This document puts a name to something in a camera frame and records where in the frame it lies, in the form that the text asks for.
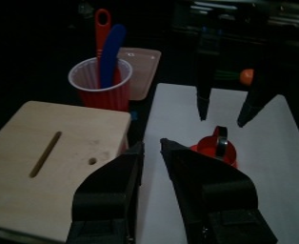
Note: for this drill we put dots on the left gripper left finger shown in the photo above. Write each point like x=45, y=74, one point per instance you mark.
x=108, y=190

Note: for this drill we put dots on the pink plastic tray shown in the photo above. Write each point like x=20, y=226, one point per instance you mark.
x=144, y=73

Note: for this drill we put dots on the wooden drawer box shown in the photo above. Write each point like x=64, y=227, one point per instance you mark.
x=71, y=133

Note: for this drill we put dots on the blue plastic utensil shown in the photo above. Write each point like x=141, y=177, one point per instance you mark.
x=112, y=54

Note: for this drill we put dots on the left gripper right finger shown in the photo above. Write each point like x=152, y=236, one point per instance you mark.
x=215, y=197

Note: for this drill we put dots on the toy carrot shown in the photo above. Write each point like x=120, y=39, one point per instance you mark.
x=247, y=77

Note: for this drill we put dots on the small blue object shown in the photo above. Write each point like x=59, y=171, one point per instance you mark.
x=133, y=116

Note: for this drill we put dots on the red plastic cup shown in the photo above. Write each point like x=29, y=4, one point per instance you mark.
x=108, y=98

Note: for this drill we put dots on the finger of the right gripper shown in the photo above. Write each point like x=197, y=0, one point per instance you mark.
x=207, y=73
x=261, y=95

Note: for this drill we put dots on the white cutting board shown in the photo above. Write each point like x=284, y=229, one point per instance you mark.
x=176, y=111

